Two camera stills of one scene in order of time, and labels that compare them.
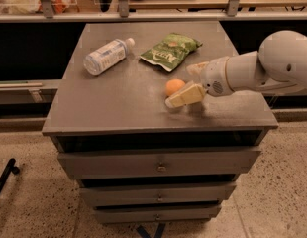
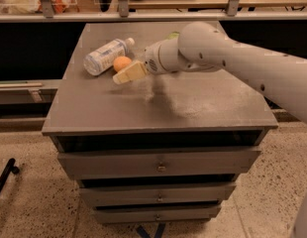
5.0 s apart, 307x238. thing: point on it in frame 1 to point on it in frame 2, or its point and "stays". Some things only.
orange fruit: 173,85 to 120,61
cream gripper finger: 186,95 to 133,71
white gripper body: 214,75 to 153,59
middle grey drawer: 158,191 stays
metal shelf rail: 124,14 stays
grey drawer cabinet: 137,132 stays
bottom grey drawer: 125,214 stays
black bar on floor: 4,177 stays
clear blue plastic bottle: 107,56 stays
